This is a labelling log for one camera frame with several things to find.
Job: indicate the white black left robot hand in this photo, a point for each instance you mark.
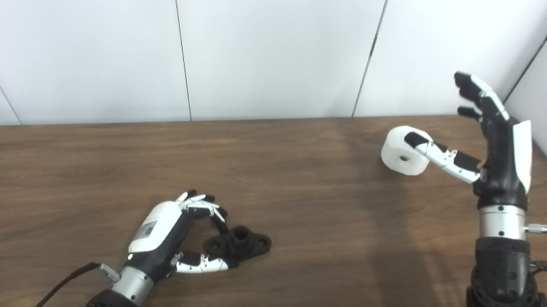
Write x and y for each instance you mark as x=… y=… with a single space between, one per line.
x=154 y=227

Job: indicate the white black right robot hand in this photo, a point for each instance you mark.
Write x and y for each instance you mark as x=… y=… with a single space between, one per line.
x=501 y=164

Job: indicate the black plastic holder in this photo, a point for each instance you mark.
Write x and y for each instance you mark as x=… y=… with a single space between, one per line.
x=242 y=242

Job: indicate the round white plastic piece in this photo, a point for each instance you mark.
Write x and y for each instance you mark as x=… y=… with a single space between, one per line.
x=398 y=147

